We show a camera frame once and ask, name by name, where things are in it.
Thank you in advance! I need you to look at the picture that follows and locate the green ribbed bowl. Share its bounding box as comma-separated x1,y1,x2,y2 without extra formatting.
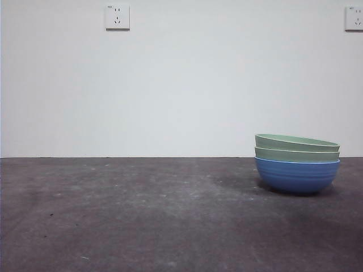
254,146,340,163
254,133,341,152

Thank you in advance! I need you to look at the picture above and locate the blue ribbed bowl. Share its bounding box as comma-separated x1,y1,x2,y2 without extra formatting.
254,156,341,195

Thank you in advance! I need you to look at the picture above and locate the white wall socket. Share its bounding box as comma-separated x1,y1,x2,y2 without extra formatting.
105,3,131,31
344,6,363,32

